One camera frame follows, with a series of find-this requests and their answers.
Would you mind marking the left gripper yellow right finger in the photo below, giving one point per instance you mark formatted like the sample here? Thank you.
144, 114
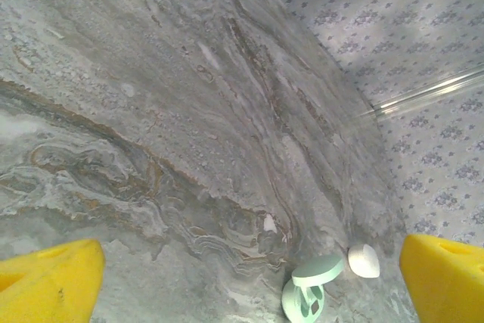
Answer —
446, 285

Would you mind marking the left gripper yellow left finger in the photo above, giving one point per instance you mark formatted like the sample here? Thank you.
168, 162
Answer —
49, 285

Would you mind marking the mint green earbud charging case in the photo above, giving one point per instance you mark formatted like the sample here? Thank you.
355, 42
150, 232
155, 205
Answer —
317, 268

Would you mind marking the white earbud charging case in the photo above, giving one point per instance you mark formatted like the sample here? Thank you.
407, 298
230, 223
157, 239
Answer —
363, 261

